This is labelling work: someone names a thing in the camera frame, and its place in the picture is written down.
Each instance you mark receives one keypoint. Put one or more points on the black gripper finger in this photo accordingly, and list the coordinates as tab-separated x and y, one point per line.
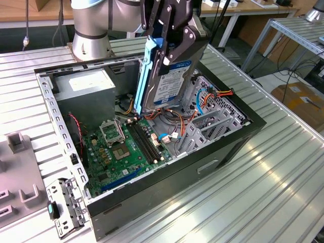
187	38
149	17

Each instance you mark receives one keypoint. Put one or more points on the hard disk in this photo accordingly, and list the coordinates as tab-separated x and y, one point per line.
172	83

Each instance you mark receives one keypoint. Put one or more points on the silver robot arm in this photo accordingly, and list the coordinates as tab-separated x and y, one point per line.
88	25

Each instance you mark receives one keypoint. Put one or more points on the grey metal disk bay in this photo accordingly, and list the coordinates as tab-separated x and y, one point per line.
200	138

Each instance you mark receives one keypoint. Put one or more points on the black RAM slot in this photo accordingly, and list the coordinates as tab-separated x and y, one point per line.
140	141
152	141
144	141
148	141

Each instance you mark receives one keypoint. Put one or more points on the blue expansion slot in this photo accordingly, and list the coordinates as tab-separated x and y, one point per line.
121	180

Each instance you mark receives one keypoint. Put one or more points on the white small box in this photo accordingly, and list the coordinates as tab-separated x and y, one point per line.
211	3
233	3

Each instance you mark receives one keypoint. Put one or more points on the black stand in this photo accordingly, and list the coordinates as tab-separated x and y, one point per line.
221	18

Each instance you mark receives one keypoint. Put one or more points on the grey metal drive cage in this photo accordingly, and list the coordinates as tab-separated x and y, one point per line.
188	88

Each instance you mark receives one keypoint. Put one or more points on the grey metal slat table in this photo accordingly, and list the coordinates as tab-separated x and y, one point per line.
291	27

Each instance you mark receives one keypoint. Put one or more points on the beige board connector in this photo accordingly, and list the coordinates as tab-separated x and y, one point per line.
155	140

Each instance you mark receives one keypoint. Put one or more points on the brown wooden block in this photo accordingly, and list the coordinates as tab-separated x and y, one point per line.
41	4

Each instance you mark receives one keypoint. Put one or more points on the grey power supply unit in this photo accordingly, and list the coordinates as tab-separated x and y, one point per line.
86	106

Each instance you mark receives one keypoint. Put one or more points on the green motherboard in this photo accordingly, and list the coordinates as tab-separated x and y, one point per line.
134	149

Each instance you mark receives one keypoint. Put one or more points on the labelled cardboard box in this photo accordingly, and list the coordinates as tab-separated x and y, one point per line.
298	106

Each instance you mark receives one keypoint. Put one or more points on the CPU socket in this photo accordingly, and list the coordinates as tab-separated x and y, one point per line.
121	152

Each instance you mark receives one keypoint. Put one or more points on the black open PC case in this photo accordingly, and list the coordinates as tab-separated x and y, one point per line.
164	192

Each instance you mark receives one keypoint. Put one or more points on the grey parts rack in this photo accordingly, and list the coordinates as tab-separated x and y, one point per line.
20	167

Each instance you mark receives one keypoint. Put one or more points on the black teal latch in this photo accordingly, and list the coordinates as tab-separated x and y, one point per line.
51	209

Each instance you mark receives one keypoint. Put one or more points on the wooden desk white frame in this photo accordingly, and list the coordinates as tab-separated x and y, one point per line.
15	11

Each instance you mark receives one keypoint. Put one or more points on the metal expansion bracket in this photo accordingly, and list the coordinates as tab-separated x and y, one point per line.
72	202

